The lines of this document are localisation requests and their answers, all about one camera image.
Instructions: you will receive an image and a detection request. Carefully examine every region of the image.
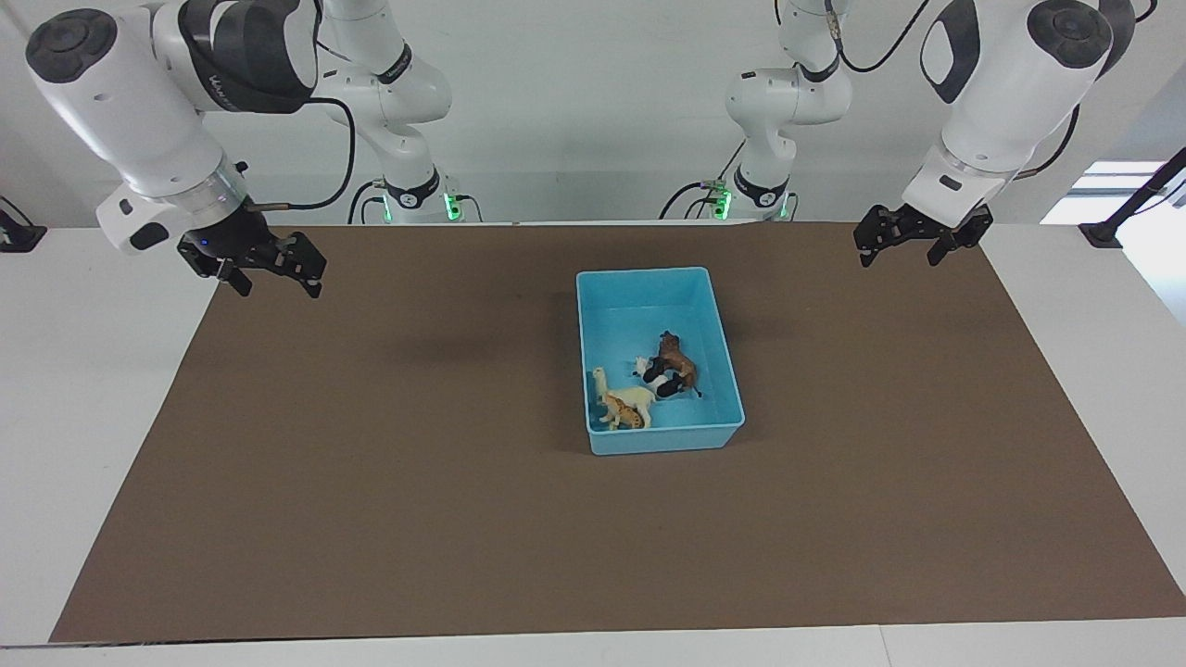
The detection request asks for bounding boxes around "black base cable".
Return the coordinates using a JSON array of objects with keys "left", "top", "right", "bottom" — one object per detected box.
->
[
  {"left": 347, "top": 178, "right": 388, "bottom": 225},
  {"left": 660, "top": 137, "right": 748, "bottom": 221}
]

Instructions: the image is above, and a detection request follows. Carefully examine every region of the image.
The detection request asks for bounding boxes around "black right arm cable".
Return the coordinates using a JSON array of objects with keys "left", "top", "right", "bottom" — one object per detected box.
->
[{"left": 246, "top": 96, "right": 358, "bottom": 213}]

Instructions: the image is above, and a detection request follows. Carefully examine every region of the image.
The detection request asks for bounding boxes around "black table clamp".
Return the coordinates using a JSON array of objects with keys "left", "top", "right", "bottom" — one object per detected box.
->
[{"left": 0, "top": 196, "right": 47, "bottom": 253}]

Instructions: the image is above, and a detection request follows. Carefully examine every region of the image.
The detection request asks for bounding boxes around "black left base cable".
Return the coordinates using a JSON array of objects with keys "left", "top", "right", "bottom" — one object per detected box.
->
[{"left": 660, "top": 137, "right": 748, "bottom": 221}]

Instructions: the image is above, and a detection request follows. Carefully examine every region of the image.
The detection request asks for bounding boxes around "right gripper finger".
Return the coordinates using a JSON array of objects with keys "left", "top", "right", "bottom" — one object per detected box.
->
[
  {"left": 280, "top": 232, "right": 327, "bottom": 299},
  {"left": 178, "top": 239, "right": 254, "bottom": 298}
]

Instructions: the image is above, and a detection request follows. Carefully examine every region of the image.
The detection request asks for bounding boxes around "black clamp stand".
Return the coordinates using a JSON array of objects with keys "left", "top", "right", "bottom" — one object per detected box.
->
[{"left": 1079, "top": 146, "right": 1186, "bottom": 249}]

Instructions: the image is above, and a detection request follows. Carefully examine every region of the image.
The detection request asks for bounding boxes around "black white panda toy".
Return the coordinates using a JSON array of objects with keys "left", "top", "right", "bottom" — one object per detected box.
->
[{"left": 633, "top": 355, "right": 689, "bottom": 400}]

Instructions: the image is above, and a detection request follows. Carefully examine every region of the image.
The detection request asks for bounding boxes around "cream llama toy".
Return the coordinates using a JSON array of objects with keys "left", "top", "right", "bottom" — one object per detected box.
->
[{"left": 591, "top": 366, "right": 660, "bottom": 431}]

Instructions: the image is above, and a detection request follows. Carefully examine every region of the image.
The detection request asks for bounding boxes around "black right base cable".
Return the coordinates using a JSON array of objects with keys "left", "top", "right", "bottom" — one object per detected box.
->
[{"left": 347, "top": 178, "right": 388, "bottom": 225}]

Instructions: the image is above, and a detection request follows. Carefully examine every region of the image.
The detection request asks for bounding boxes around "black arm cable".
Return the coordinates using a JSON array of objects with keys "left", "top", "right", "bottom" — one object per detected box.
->
[
  {"left": 246, "top": 96, "right": 358, "bottom": 213},
  {"left": 825, "top": 0, "right": 933, "bottom": 74}
]

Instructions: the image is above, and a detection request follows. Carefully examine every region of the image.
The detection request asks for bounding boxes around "brown table mat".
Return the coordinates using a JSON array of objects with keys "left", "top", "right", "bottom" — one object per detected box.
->
[{"left": 48, "top": 220, "right": 1186, "bottom": 645}]

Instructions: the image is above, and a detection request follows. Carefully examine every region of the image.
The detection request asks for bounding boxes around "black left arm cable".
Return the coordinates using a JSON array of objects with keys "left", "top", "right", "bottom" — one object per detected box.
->
[{"left": 825, "top": 0, "right": 933, "bottom": 74}]

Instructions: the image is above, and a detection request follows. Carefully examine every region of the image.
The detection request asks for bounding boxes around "brown lion toy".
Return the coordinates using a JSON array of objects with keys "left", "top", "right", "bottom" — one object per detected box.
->
[{"left": 656, "top": 330, "right": 703, "bottom": 398}]

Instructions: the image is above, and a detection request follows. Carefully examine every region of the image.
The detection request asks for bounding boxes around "orange tiger toy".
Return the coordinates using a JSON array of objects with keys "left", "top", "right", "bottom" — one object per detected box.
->
[{"left": 599, "top": 394, "right": 648, "bottom": 431}]

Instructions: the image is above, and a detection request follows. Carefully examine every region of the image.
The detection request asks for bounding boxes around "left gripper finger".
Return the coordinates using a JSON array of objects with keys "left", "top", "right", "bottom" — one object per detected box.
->
[
  {"left": 927, "top": 208, "right": 994, "bottom": 269},
  {"left": 853, "top": 205, "right": 898, "bottom": 270}
]

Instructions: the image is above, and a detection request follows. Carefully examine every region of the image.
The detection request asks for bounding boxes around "blue plastic storage box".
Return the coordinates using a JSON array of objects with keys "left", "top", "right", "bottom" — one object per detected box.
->
[{"left": 575, "top": 266, "right": 747, "bottom": 457}]

